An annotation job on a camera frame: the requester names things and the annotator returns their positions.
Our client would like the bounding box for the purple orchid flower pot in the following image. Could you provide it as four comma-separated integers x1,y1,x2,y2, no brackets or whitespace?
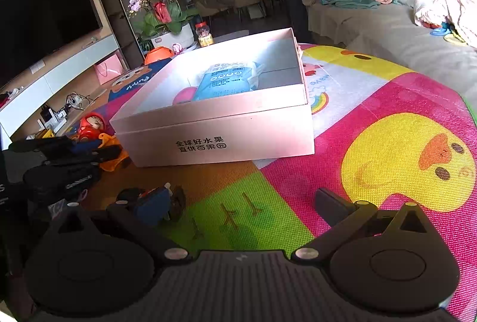
127,0,198,53

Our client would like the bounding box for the white tv cabinet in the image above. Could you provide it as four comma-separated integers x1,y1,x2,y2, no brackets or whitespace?
1,34,119,149

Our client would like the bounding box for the small toy car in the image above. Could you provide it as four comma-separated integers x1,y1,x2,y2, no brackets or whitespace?
116,182,186,227

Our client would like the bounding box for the colourful cartoon play mat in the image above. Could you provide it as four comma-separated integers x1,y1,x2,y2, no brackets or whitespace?
84,45,476,321

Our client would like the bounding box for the pink white blanket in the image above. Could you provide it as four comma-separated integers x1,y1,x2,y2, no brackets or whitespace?
414,0,476,48

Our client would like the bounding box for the pink round toy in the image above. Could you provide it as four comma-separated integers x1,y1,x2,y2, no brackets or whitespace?
172,87,197,105

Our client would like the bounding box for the orange round pumpkin bucket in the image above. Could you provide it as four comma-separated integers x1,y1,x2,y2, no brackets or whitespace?
144,46,175,65

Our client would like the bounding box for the blue wet wipes pack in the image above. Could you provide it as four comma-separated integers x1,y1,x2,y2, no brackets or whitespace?
192,61,263,101

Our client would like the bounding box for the orange plastic pig bowl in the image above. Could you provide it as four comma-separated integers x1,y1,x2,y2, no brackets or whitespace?
98,133,129,172

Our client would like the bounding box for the pink gift bag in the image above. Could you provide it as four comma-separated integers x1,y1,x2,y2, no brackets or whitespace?
94,55,124,85

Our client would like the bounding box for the red lid snack jar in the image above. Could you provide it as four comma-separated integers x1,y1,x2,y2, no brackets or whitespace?
195,21,214,47

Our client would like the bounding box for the pink cardboard box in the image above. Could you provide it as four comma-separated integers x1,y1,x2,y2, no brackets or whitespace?
111,29,315,167

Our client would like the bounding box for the red doll toy figure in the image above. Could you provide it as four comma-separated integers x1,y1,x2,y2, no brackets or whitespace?
78,113,107,142

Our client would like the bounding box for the black television screen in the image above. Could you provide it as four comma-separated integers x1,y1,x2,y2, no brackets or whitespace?
1,0,102,85

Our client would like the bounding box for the grey covered sofa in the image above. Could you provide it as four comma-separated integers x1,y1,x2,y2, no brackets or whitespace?
301,0,476,106

